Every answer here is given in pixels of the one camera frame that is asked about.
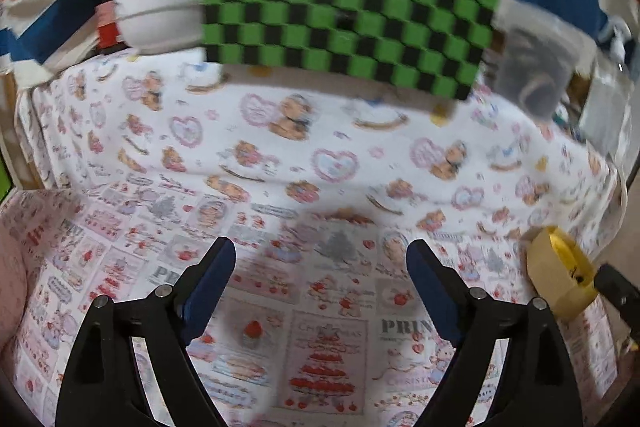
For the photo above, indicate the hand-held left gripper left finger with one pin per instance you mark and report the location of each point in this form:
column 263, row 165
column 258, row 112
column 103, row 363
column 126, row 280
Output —
column 207, row 292

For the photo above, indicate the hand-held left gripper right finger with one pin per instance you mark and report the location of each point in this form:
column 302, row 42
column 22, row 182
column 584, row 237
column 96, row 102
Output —
column 432, row 287

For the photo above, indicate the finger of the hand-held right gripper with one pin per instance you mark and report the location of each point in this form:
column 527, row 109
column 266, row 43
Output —
column 617, row 289

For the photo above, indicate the yellow tape roll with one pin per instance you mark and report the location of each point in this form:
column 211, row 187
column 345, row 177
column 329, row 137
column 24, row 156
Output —
column 550, row 282

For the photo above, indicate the red cake print cloth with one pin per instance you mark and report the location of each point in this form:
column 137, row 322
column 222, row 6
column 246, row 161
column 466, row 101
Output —
column 320, row 357

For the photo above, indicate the bear print cloth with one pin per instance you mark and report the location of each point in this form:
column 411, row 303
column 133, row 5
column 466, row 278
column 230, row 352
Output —
column 325, row 157

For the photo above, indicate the clear spray bottle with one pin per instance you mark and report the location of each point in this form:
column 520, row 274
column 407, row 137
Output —
column 605, row 107

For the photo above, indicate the translucent plastic container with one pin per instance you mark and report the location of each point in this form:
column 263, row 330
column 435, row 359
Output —
column 535, row 72

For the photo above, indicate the white bowl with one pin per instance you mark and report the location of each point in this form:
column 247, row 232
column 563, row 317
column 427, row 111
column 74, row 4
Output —
column 160, row 17

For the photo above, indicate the red lidded jar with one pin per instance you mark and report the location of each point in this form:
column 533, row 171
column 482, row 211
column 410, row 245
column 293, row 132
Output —
column 106, row 17

